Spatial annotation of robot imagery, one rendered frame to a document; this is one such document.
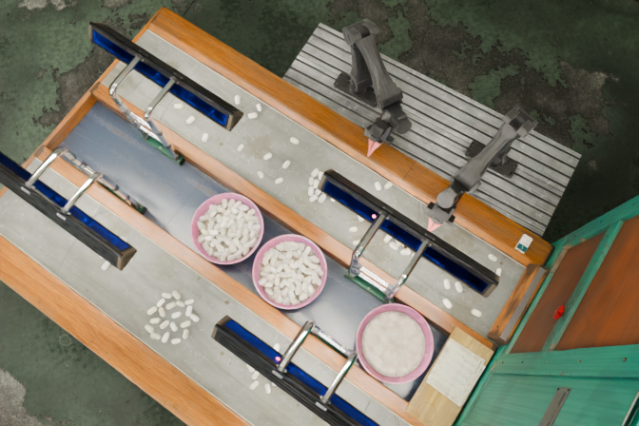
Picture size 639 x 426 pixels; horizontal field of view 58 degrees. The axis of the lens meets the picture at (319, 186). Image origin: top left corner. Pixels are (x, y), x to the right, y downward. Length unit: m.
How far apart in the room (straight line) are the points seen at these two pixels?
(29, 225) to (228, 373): 0.93
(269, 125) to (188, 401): 1.04
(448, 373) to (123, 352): 1.11
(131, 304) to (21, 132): 1.53
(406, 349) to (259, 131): 0.98
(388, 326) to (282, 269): 0.43
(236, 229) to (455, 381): 0.93
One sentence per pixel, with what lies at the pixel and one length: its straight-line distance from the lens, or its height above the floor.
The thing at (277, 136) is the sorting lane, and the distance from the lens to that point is 2.27.
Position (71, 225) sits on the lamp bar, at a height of 1.10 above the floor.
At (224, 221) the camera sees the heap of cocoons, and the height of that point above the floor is 0.74.
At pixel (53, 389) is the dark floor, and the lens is 3.11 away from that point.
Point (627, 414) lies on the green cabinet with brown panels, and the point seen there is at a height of 1.79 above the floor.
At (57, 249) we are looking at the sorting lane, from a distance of 2.35.
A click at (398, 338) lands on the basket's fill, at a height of 0.73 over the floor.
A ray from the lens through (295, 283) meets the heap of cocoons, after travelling 2.13.
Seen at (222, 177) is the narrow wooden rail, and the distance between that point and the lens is 2.21.
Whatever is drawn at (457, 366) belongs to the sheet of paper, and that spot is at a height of 0.78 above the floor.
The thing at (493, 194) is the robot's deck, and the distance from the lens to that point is 2.34.
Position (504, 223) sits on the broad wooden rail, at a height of 0.77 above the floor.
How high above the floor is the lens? 2.83
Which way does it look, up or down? 73 degrees down
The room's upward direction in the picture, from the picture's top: 3 degrees counter-clockwise
